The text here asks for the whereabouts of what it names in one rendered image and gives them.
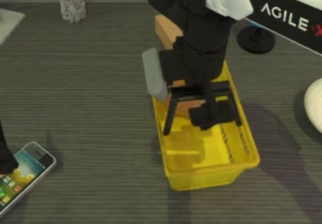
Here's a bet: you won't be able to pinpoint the white flat pad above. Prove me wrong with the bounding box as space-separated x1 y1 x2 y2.
0 7 26 46

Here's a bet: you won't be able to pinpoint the black round stand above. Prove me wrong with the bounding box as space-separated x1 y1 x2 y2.
237 24 276 54

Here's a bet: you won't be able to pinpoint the yellow plastic bin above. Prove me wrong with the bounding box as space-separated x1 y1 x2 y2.
151 60 261 192

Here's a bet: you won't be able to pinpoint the smartphone with colourful screen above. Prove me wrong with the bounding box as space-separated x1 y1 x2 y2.
0 141 57 217

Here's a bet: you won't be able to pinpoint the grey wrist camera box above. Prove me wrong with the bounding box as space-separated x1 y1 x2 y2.
141 48 168 101

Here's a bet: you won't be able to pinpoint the light brown wooden block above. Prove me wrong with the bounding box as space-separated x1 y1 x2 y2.
154 15 184 50

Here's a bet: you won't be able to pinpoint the white round object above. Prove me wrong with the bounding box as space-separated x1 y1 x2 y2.
303 78 322 134

